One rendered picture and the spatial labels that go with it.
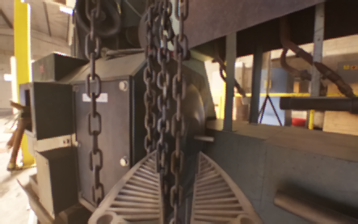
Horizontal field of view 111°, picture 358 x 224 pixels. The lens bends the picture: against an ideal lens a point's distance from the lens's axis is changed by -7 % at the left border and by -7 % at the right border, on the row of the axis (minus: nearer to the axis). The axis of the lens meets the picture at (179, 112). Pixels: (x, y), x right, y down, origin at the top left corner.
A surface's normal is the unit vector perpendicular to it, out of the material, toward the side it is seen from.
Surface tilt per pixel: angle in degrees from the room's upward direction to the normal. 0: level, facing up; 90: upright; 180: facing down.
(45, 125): 90
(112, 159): 90
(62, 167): 90
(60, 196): 90
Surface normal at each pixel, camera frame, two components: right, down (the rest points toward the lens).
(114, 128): -0.48, 0.06
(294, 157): -0.75, 0.04
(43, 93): 0.88, 0.06
